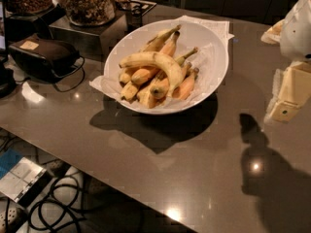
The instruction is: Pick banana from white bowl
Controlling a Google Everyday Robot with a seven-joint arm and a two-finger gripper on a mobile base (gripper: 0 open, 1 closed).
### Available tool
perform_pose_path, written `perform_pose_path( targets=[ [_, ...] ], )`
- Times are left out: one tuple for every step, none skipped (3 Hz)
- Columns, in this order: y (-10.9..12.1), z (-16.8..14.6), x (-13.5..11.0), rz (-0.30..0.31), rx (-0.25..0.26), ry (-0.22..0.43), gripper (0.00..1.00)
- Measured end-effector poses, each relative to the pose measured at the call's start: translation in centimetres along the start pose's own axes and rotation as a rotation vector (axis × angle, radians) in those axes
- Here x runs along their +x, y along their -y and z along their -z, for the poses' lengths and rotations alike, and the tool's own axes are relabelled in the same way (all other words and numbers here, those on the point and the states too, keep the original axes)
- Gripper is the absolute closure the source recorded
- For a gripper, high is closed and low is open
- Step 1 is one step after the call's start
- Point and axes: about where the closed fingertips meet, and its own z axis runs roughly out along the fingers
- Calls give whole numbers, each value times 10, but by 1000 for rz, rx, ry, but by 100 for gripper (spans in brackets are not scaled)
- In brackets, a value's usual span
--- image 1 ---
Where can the orange banana upper middle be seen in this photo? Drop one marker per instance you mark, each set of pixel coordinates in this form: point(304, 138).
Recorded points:
point(169, 48)

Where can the blue object on floor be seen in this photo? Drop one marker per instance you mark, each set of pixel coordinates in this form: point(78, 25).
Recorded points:
point(9, 160)

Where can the green-stemmed yellow banana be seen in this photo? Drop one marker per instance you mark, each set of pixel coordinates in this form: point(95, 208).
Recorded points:
point(181, 59)

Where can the orange banana under curved one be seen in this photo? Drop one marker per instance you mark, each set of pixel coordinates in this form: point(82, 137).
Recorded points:
point(144, 74)

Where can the black VR headset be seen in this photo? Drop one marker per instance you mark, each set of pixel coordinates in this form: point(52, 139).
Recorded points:
point(45, 60)

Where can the small yellow banana left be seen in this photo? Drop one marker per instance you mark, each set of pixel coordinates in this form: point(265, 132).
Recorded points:
point(129, 91)

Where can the white paper liner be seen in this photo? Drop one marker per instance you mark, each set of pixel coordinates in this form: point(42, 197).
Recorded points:
point(217, 26)

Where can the metal stand block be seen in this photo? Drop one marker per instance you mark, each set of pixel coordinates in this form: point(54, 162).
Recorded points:
point(92, 42)

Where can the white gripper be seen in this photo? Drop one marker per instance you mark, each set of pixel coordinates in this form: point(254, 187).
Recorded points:
point(296, 33)

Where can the large curved yellow banana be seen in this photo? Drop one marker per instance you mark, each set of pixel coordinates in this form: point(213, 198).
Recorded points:
point(159, 60)

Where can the top yellow banana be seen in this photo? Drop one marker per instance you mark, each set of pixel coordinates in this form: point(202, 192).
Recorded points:
point(158, 41)

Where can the orange banana right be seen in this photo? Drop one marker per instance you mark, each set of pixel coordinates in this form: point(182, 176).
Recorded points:
point(183, 91)

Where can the silver box on floor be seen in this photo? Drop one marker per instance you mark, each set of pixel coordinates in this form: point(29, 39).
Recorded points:
point(24, 182)

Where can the white bowl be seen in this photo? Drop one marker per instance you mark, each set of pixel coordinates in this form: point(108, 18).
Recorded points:
point(210, 59)

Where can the glass jar of granola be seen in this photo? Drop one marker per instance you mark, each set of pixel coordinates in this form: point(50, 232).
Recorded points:
point(89, 12)

